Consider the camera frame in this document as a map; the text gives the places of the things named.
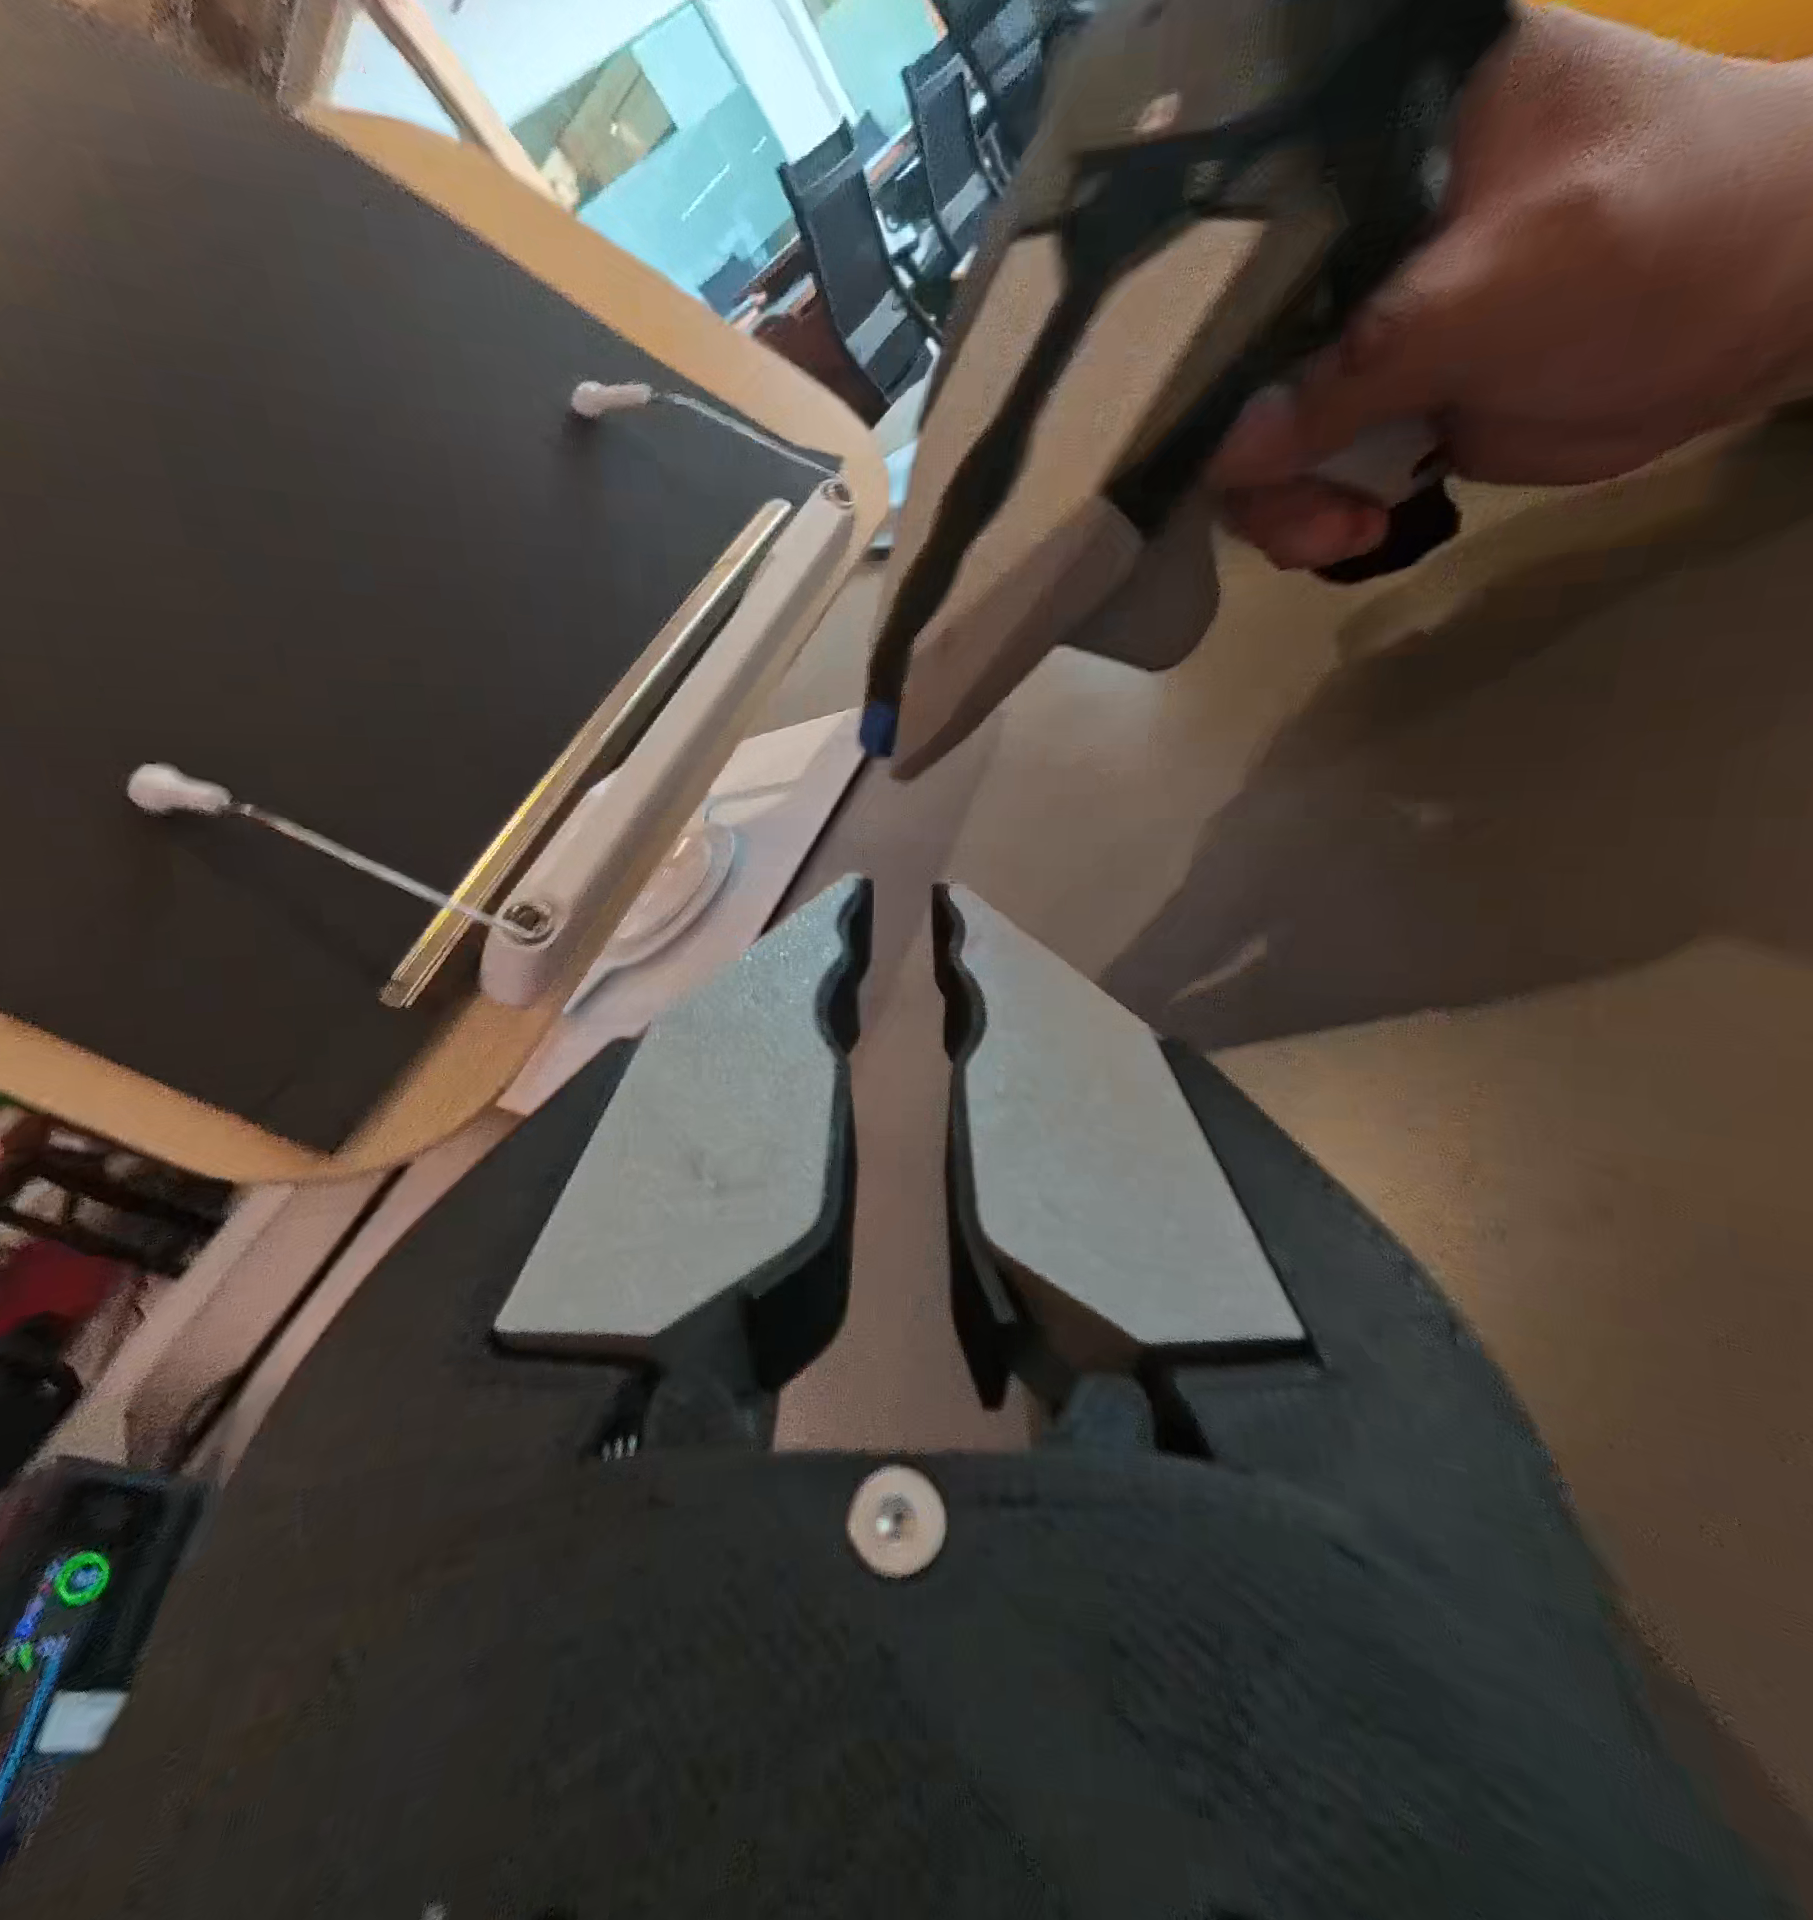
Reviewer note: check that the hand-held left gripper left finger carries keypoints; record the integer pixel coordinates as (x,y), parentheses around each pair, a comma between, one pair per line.
(697,1184)

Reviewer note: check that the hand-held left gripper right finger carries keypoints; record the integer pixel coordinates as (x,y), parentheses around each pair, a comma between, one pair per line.
(1131,1184)

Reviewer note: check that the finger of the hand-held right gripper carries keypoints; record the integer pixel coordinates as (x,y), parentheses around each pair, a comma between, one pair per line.
(989,360)
(1131,405)

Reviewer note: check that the small blue cube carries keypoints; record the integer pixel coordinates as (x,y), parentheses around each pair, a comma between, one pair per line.
(877,731)

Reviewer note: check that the person's right hand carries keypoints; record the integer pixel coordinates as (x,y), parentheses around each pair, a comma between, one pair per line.
(1625,254)

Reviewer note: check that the black office chair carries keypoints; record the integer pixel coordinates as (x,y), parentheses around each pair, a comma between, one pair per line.
(860,254)
(959,151)

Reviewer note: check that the yellow partition panel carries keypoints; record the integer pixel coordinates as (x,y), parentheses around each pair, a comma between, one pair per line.
(1671,14)

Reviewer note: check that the white board stand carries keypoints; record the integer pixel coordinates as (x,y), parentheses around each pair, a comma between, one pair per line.
(659,780)

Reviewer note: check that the black board with wooden rim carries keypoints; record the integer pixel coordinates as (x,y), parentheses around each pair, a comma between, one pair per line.
(247,524)

